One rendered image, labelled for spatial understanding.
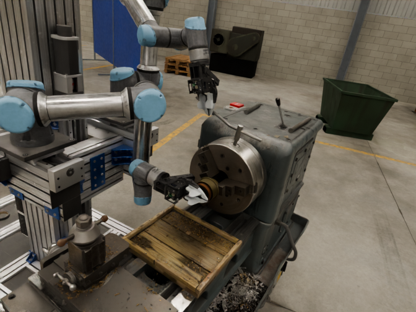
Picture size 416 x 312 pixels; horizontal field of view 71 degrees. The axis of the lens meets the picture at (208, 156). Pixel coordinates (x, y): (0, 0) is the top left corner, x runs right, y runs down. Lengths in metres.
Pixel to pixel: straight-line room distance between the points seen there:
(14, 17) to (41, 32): 0.10
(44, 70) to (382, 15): 10.55
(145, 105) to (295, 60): 10.24
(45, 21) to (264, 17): 10.10
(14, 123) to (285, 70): 10.50
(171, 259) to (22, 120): 0.67
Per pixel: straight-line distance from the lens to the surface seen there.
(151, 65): 1.57
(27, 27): 1.40
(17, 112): 1.07
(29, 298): 1.04
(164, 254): 1.13
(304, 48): 11.09
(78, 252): 0.86
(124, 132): 1.55
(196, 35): 1.14
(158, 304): 0.89
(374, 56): 11.26
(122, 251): 0.95
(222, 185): 1.12
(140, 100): 1.02
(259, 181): 1.17
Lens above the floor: 1.68
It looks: 26 degrees down
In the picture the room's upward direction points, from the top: 8 degrees clockwise
